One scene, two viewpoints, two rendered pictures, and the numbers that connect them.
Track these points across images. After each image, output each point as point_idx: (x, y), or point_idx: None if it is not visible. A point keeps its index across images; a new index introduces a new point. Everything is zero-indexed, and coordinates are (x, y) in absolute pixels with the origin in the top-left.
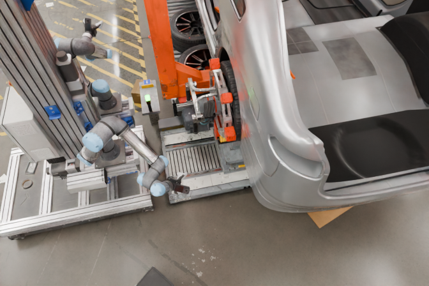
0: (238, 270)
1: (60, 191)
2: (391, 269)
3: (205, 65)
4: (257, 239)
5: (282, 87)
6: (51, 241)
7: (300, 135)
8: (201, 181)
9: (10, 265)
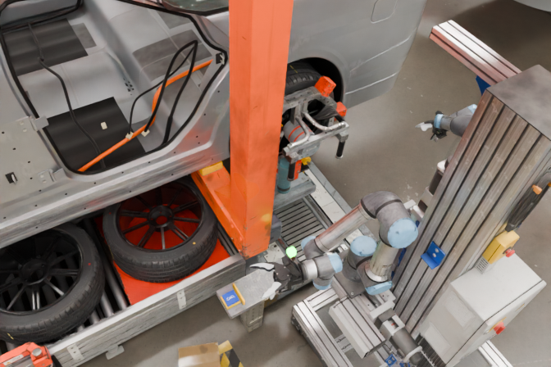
0: (407, 163)
1: None
2: None
3: (156, 224)
4: (368, 153)
5: None
6: None
7: None
8: (335, 214)
9: None
